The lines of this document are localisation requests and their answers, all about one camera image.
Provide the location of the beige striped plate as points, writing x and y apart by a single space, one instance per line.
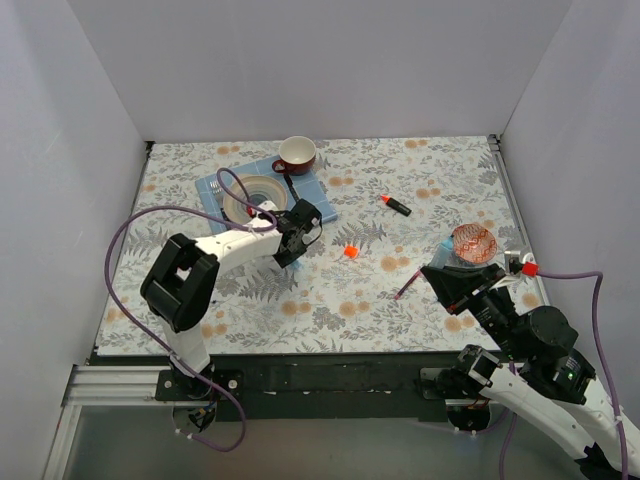
260 189

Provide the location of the orange highlighter cap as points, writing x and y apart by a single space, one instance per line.
351 251

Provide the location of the red and white cup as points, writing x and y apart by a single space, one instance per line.
297 155

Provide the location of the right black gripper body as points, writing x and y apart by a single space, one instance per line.
473 290

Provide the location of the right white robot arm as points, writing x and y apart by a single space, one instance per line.
555 388

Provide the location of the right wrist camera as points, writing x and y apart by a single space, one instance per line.
518 265

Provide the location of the red patterned bowl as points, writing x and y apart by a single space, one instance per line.
474 244

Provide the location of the floral tablecloth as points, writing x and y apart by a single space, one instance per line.
335 303

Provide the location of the blue tiled placemat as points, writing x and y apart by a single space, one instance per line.
308 188

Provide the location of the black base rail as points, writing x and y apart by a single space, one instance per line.
285 386

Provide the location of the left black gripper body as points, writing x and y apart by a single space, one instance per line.
291 252

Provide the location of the orange black highlighter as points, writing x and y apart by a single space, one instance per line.
396 205

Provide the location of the black handled knife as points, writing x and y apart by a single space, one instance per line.
289 182

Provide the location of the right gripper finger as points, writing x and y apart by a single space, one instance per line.
487 274
456 294

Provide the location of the black handled fork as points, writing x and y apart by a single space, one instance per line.
218 193

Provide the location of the light blue highlighter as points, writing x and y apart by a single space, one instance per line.
443 253

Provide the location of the pink pen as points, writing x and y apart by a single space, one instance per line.
406 286

